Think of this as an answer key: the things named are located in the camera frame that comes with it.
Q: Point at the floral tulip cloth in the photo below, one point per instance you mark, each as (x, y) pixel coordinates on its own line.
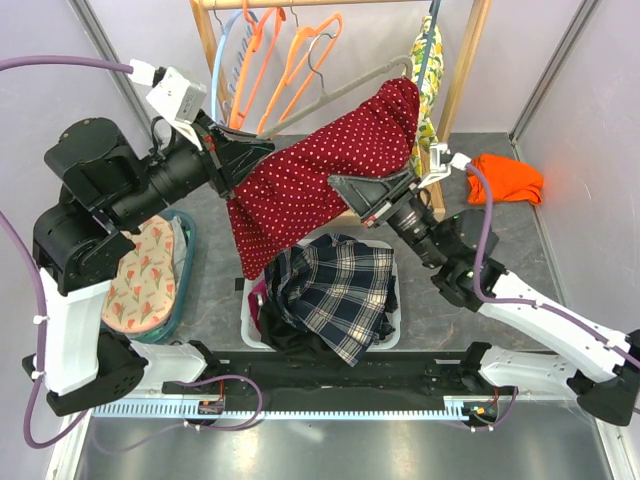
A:
(143, 293)

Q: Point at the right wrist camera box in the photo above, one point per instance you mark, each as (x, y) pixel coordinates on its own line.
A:
(441, 163)

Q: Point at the white plastic laundry basket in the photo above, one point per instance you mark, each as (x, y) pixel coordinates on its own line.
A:
(252, 338)

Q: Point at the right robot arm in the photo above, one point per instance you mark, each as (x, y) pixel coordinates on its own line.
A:
(589, 363)

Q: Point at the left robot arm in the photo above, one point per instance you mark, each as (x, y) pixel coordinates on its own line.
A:
(107, 193)

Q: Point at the magenta pleated skirt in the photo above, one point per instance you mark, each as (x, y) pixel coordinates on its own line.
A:
(256, 299)

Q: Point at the teal plastic tub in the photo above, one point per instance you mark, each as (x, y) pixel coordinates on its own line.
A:
(185, 232)

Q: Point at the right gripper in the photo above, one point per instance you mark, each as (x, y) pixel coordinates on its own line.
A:
(365, 192)

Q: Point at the wooden clothes rack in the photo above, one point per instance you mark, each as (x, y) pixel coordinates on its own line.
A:
(473, 32)

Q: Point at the white slotted cable duct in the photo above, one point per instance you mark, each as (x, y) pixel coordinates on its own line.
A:
(147, 408)

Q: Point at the light blue hanger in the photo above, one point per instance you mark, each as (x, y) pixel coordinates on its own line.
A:
(232, 49)

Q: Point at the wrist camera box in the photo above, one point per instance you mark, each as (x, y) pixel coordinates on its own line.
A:
(441, 163)
(173, 95)

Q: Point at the black skirt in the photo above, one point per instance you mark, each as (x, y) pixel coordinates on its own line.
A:
(300, 340)

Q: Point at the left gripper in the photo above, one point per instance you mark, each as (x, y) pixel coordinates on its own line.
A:
(229, 165)

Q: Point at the navy plaid skirt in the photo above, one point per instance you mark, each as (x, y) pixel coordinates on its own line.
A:
(337, 288)

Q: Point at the blue-grey hanger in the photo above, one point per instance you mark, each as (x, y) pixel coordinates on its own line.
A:
(429, 38)

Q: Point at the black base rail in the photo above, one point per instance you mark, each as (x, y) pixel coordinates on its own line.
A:
(383, 380)

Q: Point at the orange hanger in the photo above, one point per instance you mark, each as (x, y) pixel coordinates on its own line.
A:
(248, 84)
(299, 61)

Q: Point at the red polka dot garment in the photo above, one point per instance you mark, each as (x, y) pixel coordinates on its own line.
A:
(288, 195)

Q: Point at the grey hanger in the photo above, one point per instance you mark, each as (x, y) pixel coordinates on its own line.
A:
(326, 97)

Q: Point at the orange cloth on floor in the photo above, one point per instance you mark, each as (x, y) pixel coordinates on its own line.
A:
(510, 180)

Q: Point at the lemon print garment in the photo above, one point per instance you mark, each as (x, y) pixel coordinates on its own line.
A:
(426, 132)

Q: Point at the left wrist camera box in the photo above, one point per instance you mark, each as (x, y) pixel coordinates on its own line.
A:
(173, 95)

